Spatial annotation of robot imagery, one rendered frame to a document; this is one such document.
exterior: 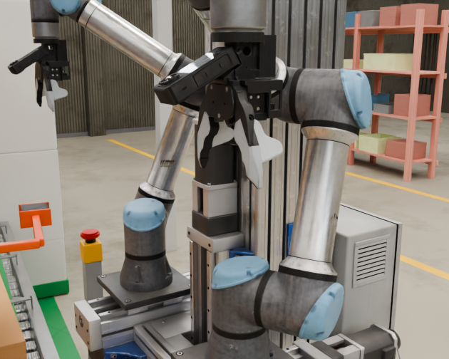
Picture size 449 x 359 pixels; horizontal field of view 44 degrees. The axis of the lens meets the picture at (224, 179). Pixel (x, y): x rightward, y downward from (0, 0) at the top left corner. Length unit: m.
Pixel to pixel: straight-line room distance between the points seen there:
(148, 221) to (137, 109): 9.84
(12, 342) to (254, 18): 1.14
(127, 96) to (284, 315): 10.27
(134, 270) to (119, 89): 9.67
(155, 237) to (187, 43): 10.30
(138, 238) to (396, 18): 6.43
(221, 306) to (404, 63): 6.76
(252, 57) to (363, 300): 0.95
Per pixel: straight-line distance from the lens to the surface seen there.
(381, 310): 1.64
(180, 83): 0.70
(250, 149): 0.71
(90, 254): 2.09
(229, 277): 1.12
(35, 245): 1.46
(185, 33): 11.73
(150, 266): 1.57
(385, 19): 7.77
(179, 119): 1.61
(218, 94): 0.76
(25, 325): 2.59
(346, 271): 1.49
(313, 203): 1.09
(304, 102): 1.13
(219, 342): 1.19
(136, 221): 1.53
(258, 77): 0.77
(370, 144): 7.92
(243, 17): 0.73
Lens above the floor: 1.70
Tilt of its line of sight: 14 degrees down
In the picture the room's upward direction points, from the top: straight up
